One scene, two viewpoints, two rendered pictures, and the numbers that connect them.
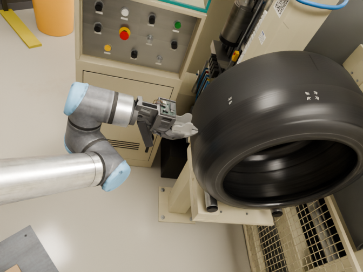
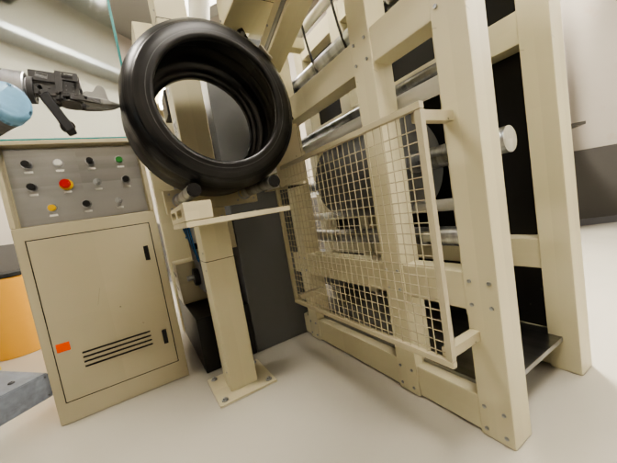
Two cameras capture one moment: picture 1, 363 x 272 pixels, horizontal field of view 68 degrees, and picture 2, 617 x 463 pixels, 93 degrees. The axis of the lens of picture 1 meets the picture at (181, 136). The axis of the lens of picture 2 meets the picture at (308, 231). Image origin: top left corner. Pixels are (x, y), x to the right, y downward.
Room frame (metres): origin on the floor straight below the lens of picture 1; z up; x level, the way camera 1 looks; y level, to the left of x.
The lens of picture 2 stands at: (-0.45, -0.41, 0.79)
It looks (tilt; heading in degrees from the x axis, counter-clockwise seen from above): 5 degrees down; 351
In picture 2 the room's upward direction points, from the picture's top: 10 degrees counter-clockwise
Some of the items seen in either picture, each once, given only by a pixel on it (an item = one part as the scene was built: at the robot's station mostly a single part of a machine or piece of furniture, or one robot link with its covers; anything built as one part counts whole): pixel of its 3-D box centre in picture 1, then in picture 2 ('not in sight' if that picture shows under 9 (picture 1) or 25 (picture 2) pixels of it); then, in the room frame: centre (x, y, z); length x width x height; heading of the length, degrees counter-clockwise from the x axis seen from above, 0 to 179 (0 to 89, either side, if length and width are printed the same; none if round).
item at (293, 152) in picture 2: not in sight; (280, 159); (1.09, -0.56, 1.05); 0.20 x 0.15 x 0.30; 21
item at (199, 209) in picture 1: (202, 177); (189, 213); (0.70, -0.16, 0.83); 0.36 x 0.09 x 0.06; 21
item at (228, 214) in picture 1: (228, 184); (229, 217); (0.75, -0.29, 0.80); 0.37 x 0.36 x 0.02; 111
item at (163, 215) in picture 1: (176, 204); (241, 379); (0.98, -0.18, 0.01); 0.27 x 0.27 x 0.02; 21
